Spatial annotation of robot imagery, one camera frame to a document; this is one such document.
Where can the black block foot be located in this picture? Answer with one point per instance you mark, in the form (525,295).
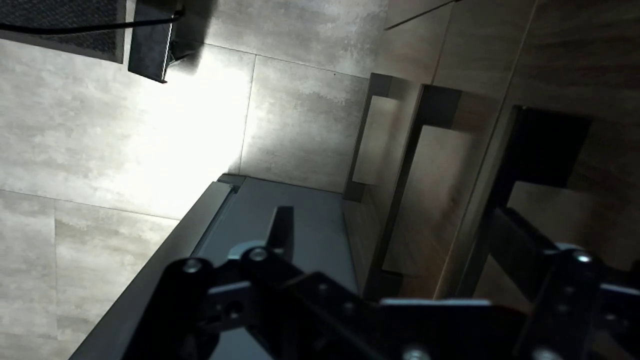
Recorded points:
(154,46)

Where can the grey refrigerator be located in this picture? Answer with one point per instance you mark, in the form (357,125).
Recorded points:
(312,226)

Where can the wooden cabinet panel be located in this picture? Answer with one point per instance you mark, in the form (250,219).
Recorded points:
(440,201)

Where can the dark mesh panel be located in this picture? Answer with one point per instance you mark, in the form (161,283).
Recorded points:
(60,27)

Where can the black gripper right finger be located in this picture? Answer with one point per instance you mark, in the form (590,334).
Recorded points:
(572,306)

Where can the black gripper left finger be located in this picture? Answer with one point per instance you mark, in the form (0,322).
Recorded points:
(267,312)

